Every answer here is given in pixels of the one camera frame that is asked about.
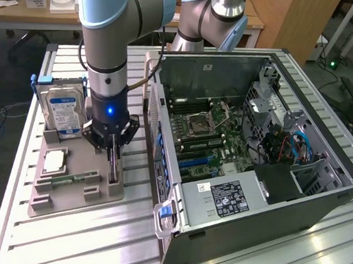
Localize black chair base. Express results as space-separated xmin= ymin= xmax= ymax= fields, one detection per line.
xmin=4 ymin=28 xmax=52 ymax=65

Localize grey disk bay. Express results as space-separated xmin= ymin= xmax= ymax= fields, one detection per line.
xmin=287 ymin=155 xmax=346 ymax=200

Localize CPU socket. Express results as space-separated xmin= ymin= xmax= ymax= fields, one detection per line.
xmin=184 ymin=111 xmax=216 ymax=139

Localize blue expansion slot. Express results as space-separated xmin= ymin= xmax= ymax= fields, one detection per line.
xmin=176 ymin=152 xmax=216 ymax=172

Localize wooden cabinet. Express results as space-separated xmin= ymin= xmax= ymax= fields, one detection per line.
xmin=240 ymin=0 xmax=342 ymax=70

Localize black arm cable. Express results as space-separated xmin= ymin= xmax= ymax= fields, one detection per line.
xmin=127 ymin=26 xmax=169 ymax=94

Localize black RAM slots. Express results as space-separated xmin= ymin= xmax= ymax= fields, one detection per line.
xmin=166 ymin=95 xmax=213 ymax=116

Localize silver drive cage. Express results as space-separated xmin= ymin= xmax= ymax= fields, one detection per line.
xmin=240 ymin=79 xmax=291 ymax=148

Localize wooden desk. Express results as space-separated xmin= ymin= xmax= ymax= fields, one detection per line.
xmin=0 ymin=0 xmax=267 ymax=50

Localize grey power supply unit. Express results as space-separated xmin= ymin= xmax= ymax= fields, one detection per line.
xmin=177 ymin=165 xmax=273 ymax=234

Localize green motherboard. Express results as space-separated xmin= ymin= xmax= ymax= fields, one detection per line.
xmin=160 ymin=90 xmax=259 ymax=188

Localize white tape roll box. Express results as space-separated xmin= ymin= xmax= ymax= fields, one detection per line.
xmin=49 ymin=0 xmax=77 ymax=16

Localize grey parts rack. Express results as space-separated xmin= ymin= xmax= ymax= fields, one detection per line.
xmin=26 ymin=91 xmax=133 ymax=226

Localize black graphics card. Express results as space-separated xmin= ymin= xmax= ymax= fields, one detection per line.
xmin=105 ymin=134 xmax=124 ymax=185

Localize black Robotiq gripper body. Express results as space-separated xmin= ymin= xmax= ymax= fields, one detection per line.
xmin=87 ymin=83 xmax=132 ymax=138

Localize blue wire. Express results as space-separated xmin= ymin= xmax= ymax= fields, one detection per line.
xmin=286 ymin=131 xmax=315 ymax=166

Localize silver CPU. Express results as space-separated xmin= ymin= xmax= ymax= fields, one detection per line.
xmin=42 ymin=149 xmax=66 ymax=173

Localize open black PC case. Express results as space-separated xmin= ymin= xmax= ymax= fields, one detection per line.
xmin=127 ymin=42 xmax=353 ymax=264

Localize open socket cover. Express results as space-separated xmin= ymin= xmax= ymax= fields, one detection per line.
xmin=208 ymin=100 xmax=232 ymax=128

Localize green RAM stick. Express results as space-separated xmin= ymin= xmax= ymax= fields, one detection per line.
xmin=51 ymin=171 xmax=87 ymax=188

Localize white table frame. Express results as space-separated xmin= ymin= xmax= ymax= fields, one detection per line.
xmin=319 ymin=0 xmax=353 ymax=83

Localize hard disk in blue caddy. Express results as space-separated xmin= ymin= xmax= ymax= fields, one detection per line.
xmin=25 ymin=70 xmax=93 ymax=143

